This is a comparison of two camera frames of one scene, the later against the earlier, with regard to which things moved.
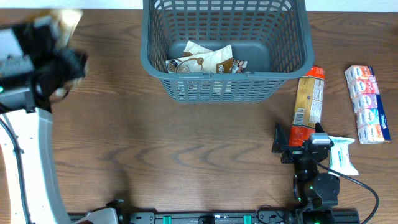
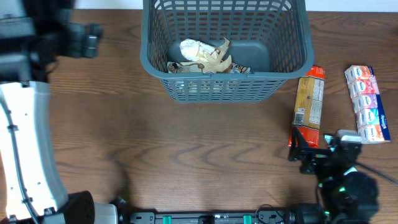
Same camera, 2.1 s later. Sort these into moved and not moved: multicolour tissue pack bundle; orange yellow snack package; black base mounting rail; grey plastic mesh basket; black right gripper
Moved: black right gripper
Not moved: black base mounting rail; grey plastic mesh basket; multicolour tissue pack bundle; orange yellow snack package
